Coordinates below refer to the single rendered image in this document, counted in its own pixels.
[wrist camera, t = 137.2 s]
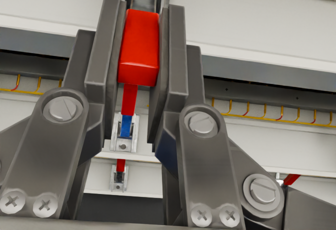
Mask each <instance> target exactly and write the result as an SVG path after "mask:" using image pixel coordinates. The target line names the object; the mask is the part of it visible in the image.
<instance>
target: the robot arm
mask: <svg viewBox="0 0 336 230"><path fill-rule="evenodd" d="M126 7H127V2H126V1H122V0H103V2H102V6H101V11H100V15H99V19H98V24H97V28H96V31H92V30H85V29H78V31H77V33H76V37H75V40H74V44H73V47H72V51H71V54H70V58H69V61H68V65H67V68H66V72H65V75H64V79H63V82H62V86H61V87H57V88H53V89H51V90H48V91H46V92H45V93H44V94H43V95H41V96H40V98H39V99H38V101H37V102H36V104H35V107H34V109H33V111H32V114H31V115H30V116H28V117H26V118H24V119H22V120H20V121H18V122H17V123H15V124H13V125H11V126H9V127H7V128H5V129H3V130H2V131H0V230H336V205H334V204H332V203H329V202H327V201H324V200H322V199H319V198H317V197H314V196H312V195H309V194H307V193H304V192H302V191H299V190H297V189H295V188H292V187H290V186H288V187H287V188H284V187H282V186H280V184H279V183H278V182H277V181H276V180H275V178H274V177H273V176H271V175H270V174H269V173H268V172H267V171H266V170H265V169H264V168H263V167H261V166H260V165H259V164H258V163H257V162H256V161H255V160H254V159H253V158H251V157H250V156H249V155H248V154H247V153H246V152H245V151H244V150H243V149H241V148H240V147H239V146H238V145H237V144H236V143H235V142H234V141H232V140H231V139H230V138H229V137H228V133H227V127H226V123H225V120H224V117H223V116H222V115H221V113H220V112H219V111H218V110H217V109H215V108H214V107H213V106H211V105H208V104H206V102H205V90H204V78H203V66H202V54H201V48H200V46H196V45H189V44H187V43H186V19H185V7H184V6H181V5H174V4H169V5H168V8H166V7H162V11H161V16H160V21H159V73H158V78H157V83H156V86H154V87H152V86H150V90H149V107H148V124H147V144H152V153H154V156H155V157H156V158H157V159H158V160H159V161H160V162H161V163H162V166H161V174H162V200H163V225H156V224H139V223H122V222H104V221H86V220H77V219H78V215H79V210H80V206H81V202H82V198H83V194H84V190H85V185H86V181H87V177H88V173H89V169H90V165H91V158H93V157H94V156H96V155H97V154H99V153H100V152H101V151H102V148H104V144H105V140H111V137H112V130H113V123H114V116H115V109H116V101H117V94H118V87H119V82H117V71H118V60H119V54H120V48H121V42H122V37H123V31H124V25H125V19H126Z"/></svg>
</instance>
